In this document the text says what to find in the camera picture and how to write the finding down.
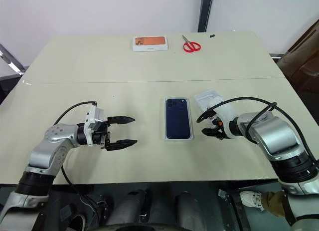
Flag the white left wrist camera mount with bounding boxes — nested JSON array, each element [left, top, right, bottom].
[[83, 104, 106, 147]]

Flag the dark blue smartphone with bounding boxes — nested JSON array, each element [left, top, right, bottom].
[[165, 97, 191, 140]]

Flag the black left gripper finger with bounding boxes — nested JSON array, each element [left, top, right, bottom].
[[105, 139, 138, 152], [107, 115, 136, 126]]

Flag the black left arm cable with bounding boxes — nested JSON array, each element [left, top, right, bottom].
[[52, 100, 100, 212]]

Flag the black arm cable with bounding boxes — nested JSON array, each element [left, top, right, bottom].
[[52, 100, 100, 212], [196, 97, 319, 167]]

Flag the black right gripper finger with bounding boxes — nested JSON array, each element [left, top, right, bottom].
[[200, 110, 217, 119], [201, 127, 219, 137]]

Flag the dark brown furniture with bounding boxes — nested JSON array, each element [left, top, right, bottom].
[[270, 16, 319, 95]]

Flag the orange printed phone box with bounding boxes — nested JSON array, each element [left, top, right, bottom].
[[132, 35, 168, 52]]

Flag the olive trouser leg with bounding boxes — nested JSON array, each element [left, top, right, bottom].
[[261, 190, 290, 218]]

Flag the dark vertical pole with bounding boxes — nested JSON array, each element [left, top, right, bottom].
[[196, 0, 216, 33]]

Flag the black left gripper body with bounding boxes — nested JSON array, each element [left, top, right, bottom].
[[92, 121, 112, 151]]

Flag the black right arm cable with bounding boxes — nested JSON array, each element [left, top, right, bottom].
[[196, 97, 319, 167]]

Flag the silver metal frame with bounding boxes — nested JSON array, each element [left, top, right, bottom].
[[0, 43, 27, 74]]

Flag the dark rounded shape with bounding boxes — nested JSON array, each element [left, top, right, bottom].
[[106, 189, 153, 227], [173, 192, 208, 231]]

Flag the white phone box base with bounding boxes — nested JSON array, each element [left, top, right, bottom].
[[163, 96, 195, 142]]

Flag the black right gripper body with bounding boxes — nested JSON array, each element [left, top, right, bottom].
[[211, 114, 227, 140]]

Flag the white sneaker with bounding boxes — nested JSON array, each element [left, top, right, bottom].
[[239, 190, 265, 212]]

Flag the red handled scissors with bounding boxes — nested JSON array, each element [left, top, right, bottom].
[[181, 35, 202, 53]]

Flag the white phone box lid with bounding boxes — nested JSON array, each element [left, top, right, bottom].
[[193, 89, 224, 112]]

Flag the black table leg bracket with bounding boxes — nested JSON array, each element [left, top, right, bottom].
[[217, 188, 250, 231]]

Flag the black shoe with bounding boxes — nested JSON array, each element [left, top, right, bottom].
[[70, 214, 87, 231]]

